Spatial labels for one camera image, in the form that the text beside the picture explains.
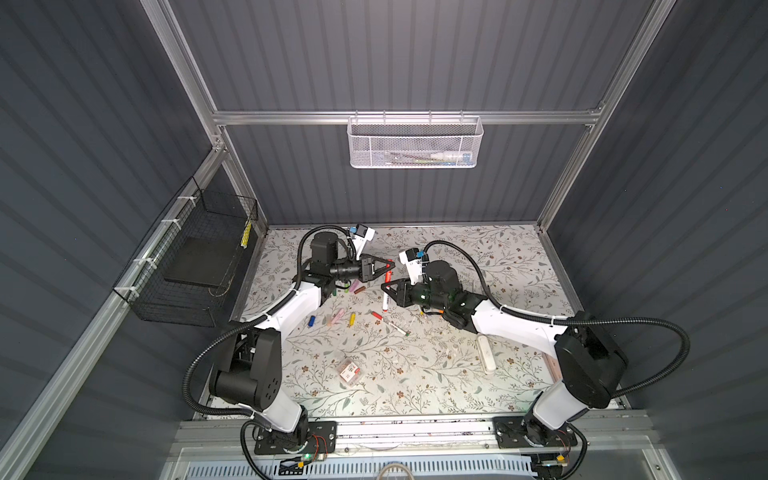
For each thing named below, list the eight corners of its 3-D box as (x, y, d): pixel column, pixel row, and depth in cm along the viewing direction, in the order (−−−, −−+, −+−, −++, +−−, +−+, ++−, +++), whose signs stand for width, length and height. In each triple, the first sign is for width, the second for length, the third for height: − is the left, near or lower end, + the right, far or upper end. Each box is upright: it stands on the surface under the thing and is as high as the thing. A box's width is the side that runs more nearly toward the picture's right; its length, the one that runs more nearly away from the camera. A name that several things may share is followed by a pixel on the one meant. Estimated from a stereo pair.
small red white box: (334, 370, 86) (332, 367, 84) (347, 357, 89) (346, 354, 87) (350, 387, 83) (349, 384, 81) (363, 374, 86) (362, 370, 83)
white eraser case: (483, 374, 85) (487, 370, 82) (474, 340, 92) (477, 335, 89) (493, 373, 85) (497, 369, 82) (483, 340, 92) (486, 335, 89)
